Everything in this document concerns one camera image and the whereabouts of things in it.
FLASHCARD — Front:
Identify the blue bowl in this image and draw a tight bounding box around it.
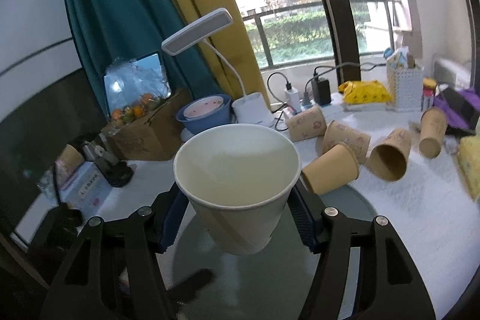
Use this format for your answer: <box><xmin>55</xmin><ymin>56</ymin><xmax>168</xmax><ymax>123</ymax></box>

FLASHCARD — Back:
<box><xmin>176</xmin><ymin>94</ymin><xmax>231</xmax><ymax>135</ymax></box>

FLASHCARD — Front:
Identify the white paper cup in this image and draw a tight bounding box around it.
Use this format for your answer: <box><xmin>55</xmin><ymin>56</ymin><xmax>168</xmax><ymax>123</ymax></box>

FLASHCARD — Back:
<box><xmin>173</xmin><ymin>124</ymin><xmax>302</xmax><ymax>255</ymax></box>

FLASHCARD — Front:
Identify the white desk lamp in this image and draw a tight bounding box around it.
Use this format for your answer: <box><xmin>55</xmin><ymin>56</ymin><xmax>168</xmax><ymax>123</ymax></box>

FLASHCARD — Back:
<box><xmin>161</xmin><ymin>7</ymin><xmax>275</xmax><ymax>127</ymax></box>

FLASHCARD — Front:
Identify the brown paper cup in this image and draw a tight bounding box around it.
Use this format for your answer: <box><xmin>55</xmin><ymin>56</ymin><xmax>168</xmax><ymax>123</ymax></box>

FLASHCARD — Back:
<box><xmin>286</xmin><ymin>105</ymin><xmax>327</xmax><ymax>142</ymax></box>
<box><xmin>419</xmin><ymin>107</ymin><xmax>448</xmax><ymax>159</ymax></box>
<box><xmin>302</xmin><ymin>142</ymin><xmax>360</xmax><ymax>195</ymax></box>
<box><xmin>321</xmin><ymin>120</ymin><xmax>371</xmax><ymax>164</ymax></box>

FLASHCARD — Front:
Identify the grey round tray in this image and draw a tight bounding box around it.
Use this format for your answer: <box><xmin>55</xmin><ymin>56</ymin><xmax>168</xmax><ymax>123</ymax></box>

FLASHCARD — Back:
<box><xmin>155</xmin><ymin>182</ymin><xmax>378</xmax><ymax>320</ymax></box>

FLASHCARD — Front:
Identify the brown paper cup far left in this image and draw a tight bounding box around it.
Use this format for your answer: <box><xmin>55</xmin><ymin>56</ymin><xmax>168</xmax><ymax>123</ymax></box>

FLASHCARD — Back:
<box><xmin>286</xmin><ymin>105</ymin><xmax>327</xmax><ymax>142</ymax></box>

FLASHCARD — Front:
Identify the white charger plug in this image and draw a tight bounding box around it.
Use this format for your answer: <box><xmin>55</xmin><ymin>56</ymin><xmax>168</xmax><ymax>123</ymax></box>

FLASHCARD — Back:
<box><xmin>285</xmin><ymin>81</ymin><xmax>301</xmax><ymax>114</ymax></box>

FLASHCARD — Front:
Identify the red jar yellow lid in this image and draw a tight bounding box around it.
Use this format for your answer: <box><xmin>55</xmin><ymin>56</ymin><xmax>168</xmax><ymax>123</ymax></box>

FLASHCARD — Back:
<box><xmin>422</xmin><ymin>77</ymin><xmax>437</xmax><ymax>110</ymax></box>

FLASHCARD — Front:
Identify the bag of fruit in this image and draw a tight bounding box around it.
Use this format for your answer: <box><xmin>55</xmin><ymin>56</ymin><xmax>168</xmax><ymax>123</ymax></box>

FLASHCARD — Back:
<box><xmin>103</xmin><ymin>52</ymin><xmax>172</xmax><ymax>126</ymax></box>

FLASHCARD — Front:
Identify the yellow snack package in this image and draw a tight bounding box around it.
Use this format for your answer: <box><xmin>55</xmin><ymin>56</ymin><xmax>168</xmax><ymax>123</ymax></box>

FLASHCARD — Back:
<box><xmin>337</xmin><ymin>80</ymin><xmax>392</xmax><ymax>105</ymax></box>

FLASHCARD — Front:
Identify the cardboard box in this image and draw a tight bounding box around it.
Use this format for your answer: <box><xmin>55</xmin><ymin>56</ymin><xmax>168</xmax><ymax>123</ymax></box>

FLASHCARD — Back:
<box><xmin>102</xmin><ymin>89</ymin><xmax>192</xmax><ymax>161</ymax></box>

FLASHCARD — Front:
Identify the yellow tissue pack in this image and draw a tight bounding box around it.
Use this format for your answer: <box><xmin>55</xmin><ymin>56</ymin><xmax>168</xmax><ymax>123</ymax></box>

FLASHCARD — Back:
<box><xmin>457</xmin><ymin>136</ymin><xmax>480</xmax><ymax>202</ymax></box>

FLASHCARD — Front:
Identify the black power adapter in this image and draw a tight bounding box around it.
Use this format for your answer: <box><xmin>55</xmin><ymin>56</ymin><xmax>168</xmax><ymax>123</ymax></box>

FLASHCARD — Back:
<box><xmin>312</xmin><ymin>76</ymin><xmax>331</xmax><ymax>106</ymax></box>

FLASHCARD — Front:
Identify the brown paper cup open mouth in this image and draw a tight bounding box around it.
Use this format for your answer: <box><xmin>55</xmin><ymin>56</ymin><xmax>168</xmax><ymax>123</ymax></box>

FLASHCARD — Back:
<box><xmin>367</xmin><ymin>128</ymin><xmax>412</xmax><ymax>182</ymax></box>

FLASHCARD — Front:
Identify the brown paper cup front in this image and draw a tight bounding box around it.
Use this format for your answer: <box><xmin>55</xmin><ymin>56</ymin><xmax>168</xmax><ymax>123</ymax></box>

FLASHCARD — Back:
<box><xmin>302</xmin><ymin>142</ymin><xmax>360</xmax><ymax>195</ymax></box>

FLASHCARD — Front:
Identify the white air conditioner unit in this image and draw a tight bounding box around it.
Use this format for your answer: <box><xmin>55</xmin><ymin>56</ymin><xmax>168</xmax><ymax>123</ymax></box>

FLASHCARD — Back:
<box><xmin>433</xmin><ymin>58</ymin><xmax>471</xmax><ymax>88</ymax></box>

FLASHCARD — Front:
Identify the brown paper cup far right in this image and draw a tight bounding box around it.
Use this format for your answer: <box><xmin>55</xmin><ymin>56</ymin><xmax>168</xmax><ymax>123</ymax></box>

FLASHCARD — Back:
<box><xmin>419</xmin><ymin>107</ymin><xmax>448</xmax><ymax>159</ymax></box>

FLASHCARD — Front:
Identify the black round lid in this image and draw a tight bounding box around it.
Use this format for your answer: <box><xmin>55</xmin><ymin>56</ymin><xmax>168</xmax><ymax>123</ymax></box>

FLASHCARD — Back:
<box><xmin>94</xmin><ymin>157</ymin><xmax>134</xmax><ymax>188</ymax></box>

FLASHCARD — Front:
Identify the brown paper cup middle back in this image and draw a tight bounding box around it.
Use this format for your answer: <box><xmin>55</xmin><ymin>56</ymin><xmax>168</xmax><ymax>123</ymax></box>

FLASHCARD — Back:
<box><xmin>321</xmin><ymin>120</ymin><xmax>371</xmax><ymax>164</ymax></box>

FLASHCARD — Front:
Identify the purple bag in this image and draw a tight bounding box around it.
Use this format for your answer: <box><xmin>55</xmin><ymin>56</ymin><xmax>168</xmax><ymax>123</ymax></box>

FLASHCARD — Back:
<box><xmin>433</xmin><ymin>87</ymin><xmax>479</xmax><ymax>137</ymax></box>

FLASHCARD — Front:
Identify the teal curtain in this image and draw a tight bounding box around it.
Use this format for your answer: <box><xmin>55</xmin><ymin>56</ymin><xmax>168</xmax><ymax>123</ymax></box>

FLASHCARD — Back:
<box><xmin>64</xmin><ymin>0</ymin><xmax>221</xmax><ymax>114</ymax></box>

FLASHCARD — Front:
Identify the white perforated plastic basket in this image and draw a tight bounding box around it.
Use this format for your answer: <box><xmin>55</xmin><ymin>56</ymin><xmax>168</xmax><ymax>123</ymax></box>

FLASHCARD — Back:
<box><xmin>386</xmin><ymin>46</ymin><xmax>424</xmax><ymax>112</ymax></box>

